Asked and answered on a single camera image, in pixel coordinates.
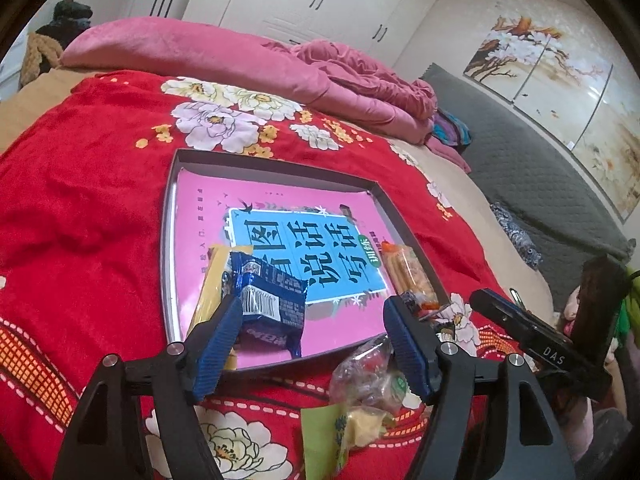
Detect gold wafer snack packet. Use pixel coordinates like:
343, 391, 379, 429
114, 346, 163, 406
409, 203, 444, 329
186, 244, 255, 372

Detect blue cookie snack packet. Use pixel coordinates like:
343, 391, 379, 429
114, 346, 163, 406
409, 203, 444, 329
229, 252, 308, 366

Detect clear red candy packet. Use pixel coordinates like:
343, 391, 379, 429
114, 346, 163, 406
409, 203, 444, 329
329, 335, 408, 415

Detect orange cracker packet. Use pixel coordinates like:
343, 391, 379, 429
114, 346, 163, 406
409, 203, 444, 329
381, 240, 437, 296

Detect green egg roll packet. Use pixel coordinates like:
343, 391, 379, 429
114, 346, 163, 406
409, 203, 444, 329
300, 404, 394, 479

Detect dark brown chocolate packet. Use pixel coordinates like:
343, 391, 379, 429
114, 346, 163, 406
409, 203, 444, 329
400, 290, 440, 320

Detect grey padded headboard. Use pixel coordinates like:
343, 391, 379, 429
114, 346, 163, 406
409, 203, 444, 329
422, 63, 637, 311

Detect grey patterned cloth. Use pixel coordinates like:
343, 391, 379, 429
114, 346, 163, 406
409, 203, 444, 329
489, 203, 542, 270

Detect pink Chinese picture book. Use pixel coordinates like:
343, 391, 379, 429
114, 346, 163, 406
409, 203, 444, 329
171, 168, 402, 369

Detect dark shallow box tray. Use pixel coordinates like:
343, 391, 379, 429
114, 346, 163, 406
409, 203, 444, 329
159, 148, 450, 372

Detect red floral blanket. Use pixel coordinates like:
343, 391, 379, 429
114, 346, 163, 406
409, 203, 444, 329
1, 70, 513, 479

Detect blue purple clothes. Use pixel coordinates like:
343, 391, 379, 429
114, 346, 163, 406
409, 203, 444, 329
433, 108, 472, 152

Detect pink quilt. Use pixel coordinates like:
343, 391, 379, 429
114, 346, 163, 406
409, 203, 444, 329
61, 18, 471, 172

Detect brown fuzzy blanket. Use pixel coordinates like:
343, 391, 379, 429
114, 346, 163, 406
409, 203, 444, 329
20, 32, 63, 87

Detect black clothes pile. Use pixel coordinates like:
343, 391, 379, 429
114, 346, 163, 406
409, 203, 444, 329
36, 0, 93, 49

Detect floral wall painting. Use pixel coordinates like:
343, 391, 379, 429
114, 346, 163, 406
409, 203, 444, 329
463, 15, 639, 220

